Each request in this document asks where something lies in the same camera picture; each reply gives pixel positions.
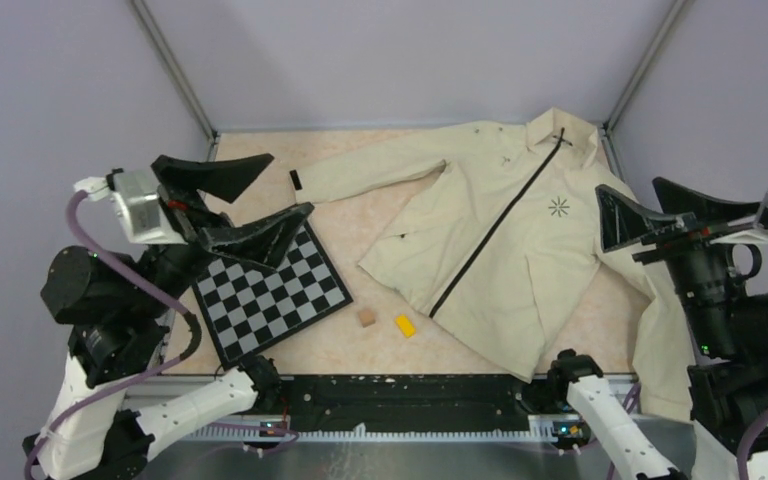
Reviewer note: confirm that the black white checkerboard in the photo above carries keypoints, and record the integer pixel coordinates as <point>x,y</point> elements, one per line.
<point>247,311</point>

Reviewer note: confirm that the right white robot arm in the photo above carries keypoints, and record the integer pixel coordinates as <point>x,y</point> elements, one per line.
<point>729,393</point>

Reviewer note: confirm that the yellow rectangular block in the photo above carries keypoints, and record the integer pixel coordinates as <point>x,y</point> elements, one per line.
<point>405,326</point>

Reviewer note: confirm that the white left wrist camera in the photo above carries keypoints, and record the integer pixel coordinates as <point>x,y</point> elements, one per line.
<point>136,200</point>

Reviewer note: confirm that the grey slotted cable duct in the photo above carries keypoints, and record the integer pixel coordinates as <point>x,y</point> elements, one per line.
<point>246,433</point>

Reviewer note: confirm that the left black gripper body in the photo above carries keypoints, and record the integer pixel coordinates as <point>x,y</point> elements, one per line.
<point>192,212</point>

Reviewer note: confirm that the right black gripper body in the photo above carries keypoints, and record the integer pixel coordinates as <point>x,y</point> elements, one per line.
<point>688,253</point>

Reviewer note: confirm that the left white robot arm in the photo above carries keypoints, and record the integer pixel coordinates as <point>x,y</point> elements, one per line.
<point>122,302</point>

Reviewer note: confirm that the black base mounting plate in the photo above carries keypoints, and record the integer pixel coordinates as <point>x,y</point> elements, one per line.
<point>429,403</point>

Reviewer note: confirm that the cream zip-up jacket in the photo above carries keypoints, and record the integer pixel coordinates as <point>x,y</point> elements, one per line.
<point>500,249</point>

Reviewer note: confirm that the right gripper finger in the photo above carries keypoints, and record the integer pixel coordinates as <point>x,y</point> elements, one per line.
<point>624,222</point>
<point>677,199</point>

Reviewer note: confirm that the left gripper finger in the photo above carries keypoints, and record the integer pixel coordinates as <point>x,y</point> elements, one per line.
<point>184,180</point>
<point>262,244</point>

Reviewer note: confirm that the small wooden letter cube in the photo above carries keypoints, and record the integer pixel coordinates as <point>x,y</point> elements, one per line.
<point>366,317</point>

